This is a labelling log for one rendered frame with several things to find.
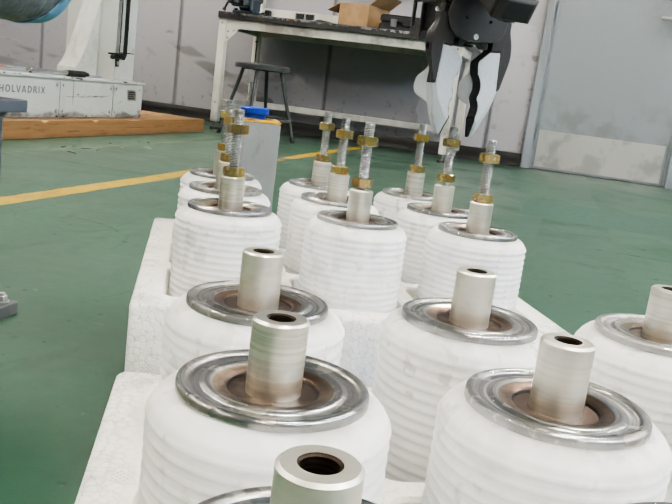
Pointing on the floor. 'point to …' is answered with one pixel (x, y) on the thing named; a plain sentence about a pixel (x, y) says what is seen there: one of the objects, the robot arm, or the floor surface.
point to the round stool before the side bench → (264, 89)
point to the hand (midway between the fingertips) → (458, 123)
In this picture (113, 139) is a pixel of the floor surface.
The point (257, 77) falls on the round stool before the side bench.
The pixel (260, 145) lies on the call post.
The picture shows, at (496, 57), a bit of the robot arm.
